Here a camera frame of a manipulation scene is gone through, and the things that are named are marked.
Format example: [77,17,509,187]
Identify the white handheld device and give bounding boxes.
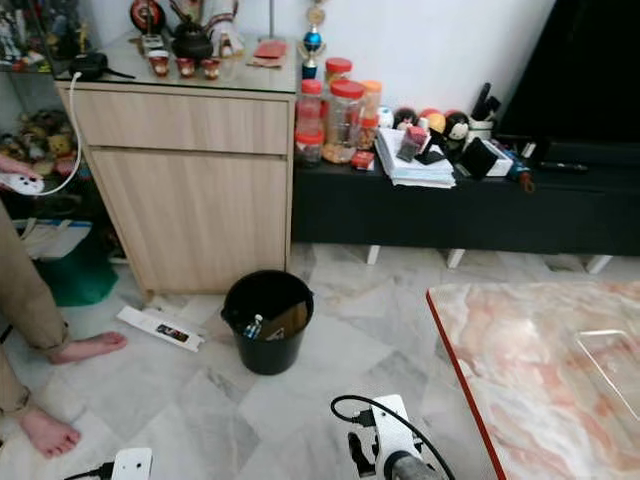
[2,172,47,197]

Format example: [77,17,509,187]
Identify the black round rubbish bin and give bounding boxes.
[221,270,315,377]

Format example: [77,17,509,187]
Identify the person's bare hand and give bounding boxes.
[0,154,46,182]

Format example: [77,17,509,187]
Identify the brown cardboard box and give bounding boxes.
[263,301,310,341]

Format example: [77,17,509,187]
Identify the pink marble table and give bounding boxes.
[425,282,640,480]

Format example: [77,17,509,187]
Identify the flat white carton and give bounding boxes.
[117,305,206,353]

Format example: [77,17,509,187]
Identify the low black TV console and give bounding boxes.
[291,146,640,258]

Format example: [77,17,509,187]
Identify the stack of white papers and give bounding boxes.
[374,127,459,190]

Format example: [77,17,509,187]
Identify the light wooden cabinet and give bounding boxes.
[58,82,297,298]

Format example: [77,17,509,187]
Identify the person in khaki trousers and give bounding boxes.
[0,153,129,460]

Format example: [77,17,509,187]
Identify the black square box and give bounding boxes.
[458,136,502,181]

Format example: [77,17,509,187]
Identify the large red-lid plastic jar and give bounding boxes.
[323,79,367,165]

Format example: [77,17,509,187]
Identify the green bag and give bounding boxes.
[24,219,119,308]

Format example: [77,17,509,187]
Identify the orange-lid plastic jar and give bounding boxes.
[361,80,384,150]

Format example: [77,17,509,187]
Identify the white pen cup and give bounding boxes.
[469,81,503,143]

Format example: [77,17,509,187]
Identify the slim red-lid plastic jar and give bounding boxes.
[298,78,325,136]

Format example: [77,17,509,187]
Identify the red-lid jar orange contents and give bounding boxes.
[324,57,354,85]

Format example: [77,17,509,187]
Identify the flat red ornament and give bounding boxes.
[252,38,290,69]

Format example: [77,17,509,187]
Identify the gold and blue trophy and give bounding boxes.
[299,0,330,82]

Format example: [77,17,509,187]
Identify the brown plush bear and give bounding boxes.
[45,132,73,163]

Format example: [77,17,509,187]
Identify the black television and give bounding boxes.
[494,0,640,164]

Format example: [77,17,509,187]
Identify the black teapot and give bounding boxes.
[171,19,215,63]

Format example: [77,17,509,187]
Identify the white figurine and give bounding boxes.
[206,0,245,59]

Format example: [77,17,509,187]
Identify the glass display cabinet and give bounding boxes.
[0,0,89,221]

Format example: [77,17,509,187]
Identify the red and black round ornament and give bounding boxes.
[129,0,167,37]

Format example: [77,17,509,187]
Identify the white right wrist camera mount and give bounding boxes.
[369,393,424,472]

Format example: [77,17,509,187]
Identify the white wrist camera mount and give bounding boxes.
[111,446,154,480]
[369,393,424,472]

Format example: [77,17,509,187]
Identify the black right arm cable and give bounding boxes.
[329,394,457,480]

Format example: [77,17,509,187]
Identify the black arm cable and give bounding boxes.
[64,462,114,480]
[329,394,457,480]

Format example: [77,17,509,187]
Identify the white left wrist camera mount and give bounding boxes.
[111,446,154,480]

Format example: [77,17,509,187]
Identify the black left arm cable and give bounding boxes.
[64,462,114,480]

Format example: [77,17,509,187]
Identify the white cable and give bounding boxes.
[42,72,84,197]

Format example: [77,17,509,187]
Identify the black pan with handle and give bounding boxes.
[71,52,137,81]

